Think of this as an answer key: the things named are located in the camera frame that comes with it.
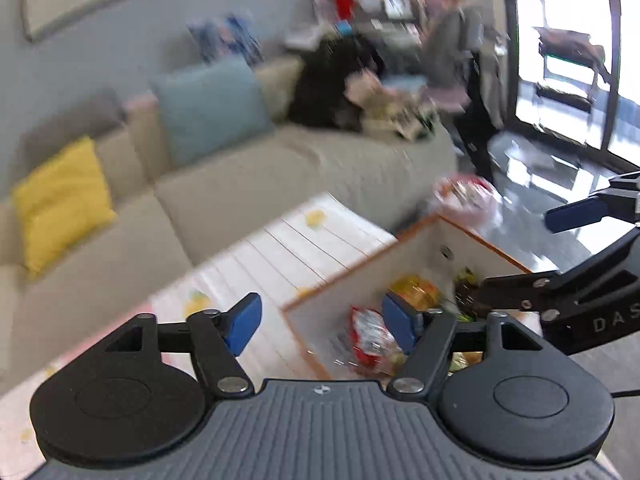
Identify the blue printed poster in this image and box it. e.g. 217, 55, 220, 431
187, 15, 263, 68

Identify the green snack packet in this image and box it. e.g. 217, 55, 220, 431
452, 267, 481, 321

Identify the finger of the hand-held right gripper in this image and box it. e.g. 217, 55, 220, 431
544, 171, 640, 234
470, 270, 582, 322

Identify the pile of cloth bags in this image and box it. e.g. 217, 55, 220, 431
345, 70, 441, 141

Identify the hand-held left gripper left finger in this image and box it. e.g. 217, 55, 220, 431
102, 292, 263, 395

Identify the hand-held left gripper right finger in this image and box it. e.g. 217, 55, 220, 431
381, 292, 543, 395

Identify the grey chair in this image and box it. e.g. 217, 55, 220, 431
425, 7, 501, 106

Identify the glass sliding door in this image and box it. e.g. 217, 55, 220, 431
500, 0, 640, 171

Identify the yellow snack packet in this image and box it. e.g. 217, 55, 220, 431
387, 275, 443, 311

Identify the grey pillow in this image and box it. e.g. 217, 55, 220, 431
20, 91, 128, 156

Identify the pink and white printed tablecloth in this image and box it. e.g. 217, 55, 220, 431
0, 192, 398, 461

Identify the teal pillow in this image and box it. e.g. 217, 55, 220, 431
151, 55, 276, 168

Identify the clear snack packet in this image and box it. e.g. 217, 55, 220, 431
432, 174, 503, 226

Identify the white box with wooden rim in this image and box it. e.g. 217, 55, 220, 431
281, 214, 533, 381

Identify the cluttered shelf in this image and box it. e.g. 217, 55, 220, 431
285, 0, 471, 51

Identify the beige sofa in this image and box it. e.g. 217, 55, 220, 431
0, 55, 458, 396

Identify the black bag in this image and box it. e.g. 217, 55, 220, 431
289, 35, 386, 133

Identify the red snack packet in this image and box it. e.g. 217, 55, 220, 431
347, 306, 406, 376

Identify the yellow pillow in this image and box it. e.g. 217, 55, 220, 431
11, 136, 118, 276

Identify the outdoor bench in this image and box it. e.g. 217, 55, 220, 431
532, 25, 613, 111

